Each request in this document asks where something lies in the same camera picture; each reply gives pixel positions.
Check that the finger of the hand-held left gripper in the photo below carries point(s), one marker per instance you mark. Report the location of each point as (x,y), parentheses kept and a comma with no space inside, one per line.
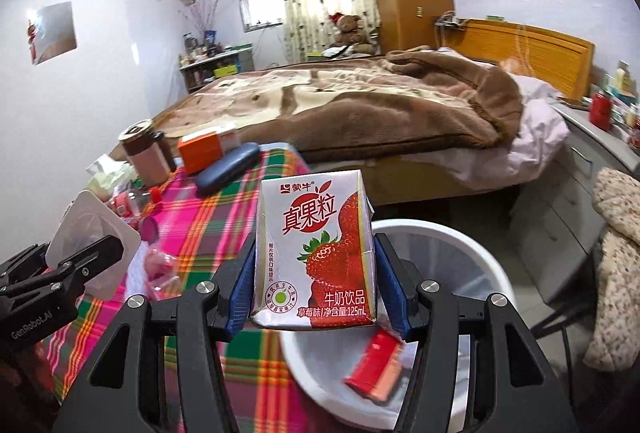
(20,268)
(90,263)

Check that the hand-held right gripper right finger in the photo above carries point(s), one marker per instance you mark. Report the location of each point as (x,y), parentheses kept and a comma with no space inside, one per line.
(395,293)

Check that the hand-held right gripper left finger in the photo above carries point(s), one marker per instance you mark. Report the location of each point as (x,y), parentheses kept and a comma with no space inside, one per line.
(240,293)

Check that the white plastic tray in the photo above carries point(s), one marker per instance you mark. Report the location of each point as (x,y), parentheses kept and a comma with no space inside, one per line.
(95,228)

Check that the long red box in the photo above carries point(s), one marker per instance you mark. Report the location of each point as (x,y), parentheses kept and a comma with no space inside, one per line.
(375,368)

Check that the strawberry milk carton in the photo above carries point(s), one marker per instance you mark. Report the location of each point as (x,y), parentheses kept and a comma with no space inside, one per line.
(310,253)

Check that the white round bin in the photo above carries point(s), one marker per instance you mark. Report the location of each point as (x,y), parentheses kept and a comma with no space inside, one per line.
(320,363)

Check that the pink green plaid tablecloth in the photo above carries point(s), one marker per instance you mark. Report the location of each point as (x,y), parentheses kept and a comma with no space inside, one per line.
(200,223)

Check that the pale green tissue pack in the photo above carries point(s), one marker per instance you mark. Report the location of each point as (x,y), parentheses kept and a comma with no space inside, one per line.
(110,180)

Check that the brown lidded tumbler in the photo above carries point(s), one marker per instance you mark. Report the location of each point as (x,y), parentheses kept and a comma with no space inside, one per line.
(147,158)

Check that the dark blue glasses case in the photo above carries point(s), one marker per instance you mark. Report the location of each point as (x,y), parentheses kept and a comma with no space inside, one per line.
(225,168)

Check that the orange cardboard box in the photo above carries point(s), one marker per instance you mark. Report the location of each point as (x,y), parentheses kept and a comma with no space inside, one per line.
(200,153)

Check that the grey drawer cabinet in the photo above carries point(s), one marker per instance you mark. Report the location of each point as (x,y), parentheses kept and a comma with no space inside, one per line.
(550,213)

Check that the brown plush blanket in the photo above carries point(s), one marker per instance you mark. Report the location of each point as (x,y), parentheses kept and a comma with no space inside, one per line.
(350,108)

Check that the dark chair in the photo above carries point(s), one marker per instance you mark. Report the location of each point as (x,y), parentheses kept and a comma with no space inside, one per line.
(596,258)

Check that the pale pink quilt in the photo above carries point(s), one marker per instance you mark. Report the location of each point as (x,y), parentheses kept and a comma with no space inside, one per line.
(535,133)

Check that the grey desk with bottles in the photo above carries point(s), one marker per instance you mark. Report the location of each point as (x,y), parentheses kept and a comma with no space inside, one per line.
(200,73)

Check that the green box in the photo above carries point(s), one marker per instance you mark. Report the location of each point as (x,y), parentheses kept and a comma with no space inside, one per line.
(225,70)

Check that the floral quilted jacket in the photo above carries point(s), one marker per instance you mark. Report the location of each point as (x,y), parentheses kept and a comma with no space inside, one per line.
(620,263)

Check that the blue vase with branches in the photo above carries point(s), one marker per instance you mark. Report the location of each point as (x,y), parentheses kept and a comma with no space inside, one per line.
(210,38)

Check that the brown teddy bear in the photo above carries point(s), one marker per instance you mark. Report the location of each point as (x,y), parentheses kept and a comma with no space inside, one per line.
(350,35)

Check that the red jar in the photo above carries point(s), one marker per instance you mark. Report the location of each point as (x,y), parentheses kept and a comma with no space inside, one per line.
(600,113)

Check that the wooden bed headboard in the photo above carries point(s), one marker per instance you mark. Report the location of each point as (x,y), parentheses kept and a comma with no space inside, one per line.
(545,58)

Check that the stack of medicine boxes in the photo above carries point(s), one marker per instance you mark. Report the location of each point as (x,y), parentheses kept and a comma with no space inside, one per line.
(620,83)

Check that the shiny wall poster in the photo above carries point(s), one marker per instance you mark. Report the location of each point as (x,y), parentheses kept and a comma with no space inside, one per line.
(52,33)

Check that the small wall window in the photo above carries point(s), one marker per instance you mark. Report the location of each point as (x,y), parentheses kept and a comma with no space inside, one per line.
(257,8)

